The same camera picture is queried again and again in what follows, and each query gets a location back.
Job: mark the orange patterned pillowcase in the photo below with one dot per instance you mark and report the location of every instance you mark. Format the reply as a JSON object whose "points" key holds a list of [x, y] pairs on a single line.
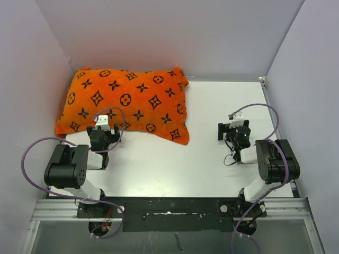
{"points": [[152, 102]]}

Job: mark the aluminium frame rail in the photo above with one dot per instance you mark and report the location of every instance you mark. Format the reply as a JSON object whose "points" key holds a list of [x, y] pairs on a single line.
{"points": [[66, 210]]}

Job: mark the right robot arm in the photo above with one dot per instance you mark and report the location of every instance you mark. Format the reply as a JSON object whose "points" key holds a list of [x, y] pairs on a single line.
{"points": [[277, 163]]}

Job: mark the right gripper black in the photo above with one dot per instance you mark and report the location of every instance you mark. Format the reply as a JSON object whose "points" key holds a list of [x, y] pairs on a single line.
{"points": [[223, 128]]}

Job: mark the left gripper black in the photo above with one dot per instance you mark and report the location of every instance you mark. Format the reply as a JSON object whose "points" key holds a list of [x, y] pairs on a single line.
{"points": [[114, 137]]}

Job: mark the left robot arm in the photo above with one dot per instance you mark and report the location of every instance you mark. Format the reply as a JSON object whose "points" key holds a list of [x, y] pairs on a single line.
{"points": [[68, 166]]}

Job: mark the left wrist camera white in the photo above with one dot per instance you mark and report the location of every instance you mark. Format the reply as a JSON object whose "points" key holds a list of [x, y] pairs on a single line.
{"points": [[102, 123]]}

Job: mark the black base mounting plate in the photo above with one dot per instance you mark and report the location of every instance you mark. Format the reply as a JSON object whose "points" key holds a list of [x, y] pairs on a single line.
{"points": [[168, 214]]}

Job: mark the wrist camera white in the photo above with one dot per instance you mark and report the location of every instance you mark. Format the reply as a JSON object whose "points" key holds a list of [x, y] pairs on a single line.
{"points": [[102, 123], [236, 119]]}

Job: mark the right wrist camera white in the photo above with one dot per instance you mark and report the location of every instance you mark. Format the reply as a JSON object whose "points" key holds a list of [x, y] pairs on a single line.
{"points": [[236, 119]]}

